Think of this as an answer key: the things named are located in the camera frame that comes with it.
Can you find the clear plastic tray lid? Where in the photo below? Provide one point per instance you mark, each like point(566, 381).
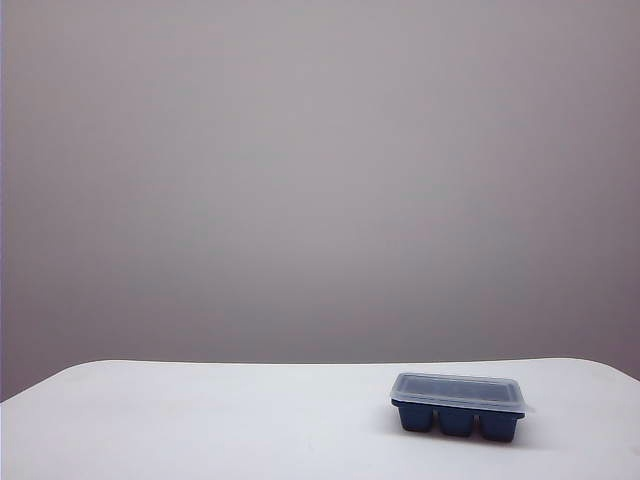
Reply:
point(450, 387)

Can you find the blue ice cube tray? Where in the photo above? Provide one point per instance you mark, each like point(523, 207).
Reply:
point(455, 421)

